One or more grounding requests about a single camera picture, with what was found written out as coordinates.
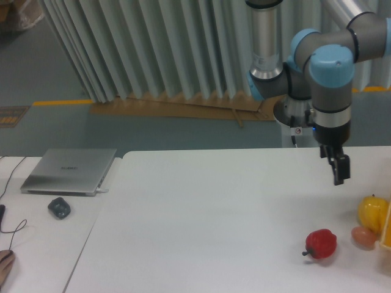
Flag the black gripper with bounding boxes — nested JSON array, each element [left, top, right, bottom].
[[313, 121, 351, 186]]

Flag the black cable plug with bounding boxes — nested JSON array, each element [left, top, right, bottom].
[[0, 204, 5, 219]]

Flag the silver closed laptop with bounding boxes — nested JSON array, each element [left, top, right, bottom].
[[20, 148, 116, 196]]

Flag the person's hand on mouse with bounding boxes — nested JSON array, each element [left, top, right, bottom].
[[0, 250, 15, 286]]

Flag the yellow wooden box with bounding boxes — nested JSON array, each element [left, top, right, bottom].
[[379, 200, 390, 251]]

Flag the red toy bell pepper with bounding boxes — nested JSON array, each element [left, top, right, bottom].
[[302, 229, 337, 259]]

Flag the brown cardboard sheet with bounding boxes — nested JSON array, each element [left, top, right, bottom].
[[89, 91, 282, 127]]

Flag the brown toy egg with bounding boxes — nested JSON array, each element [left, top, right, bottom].
[[351, 226, 377, 247]]

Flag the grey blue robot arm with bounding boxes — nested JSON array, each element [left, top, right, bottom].
[[246, 1, 390, 185]]

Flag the yellow toy bell pepper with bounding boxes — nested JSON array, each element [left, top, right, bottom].
[[357, 195, 389, 234]]

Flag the grey folding screen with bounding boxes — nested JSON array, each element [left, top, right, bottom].
[[39, 0, 391, 103]]

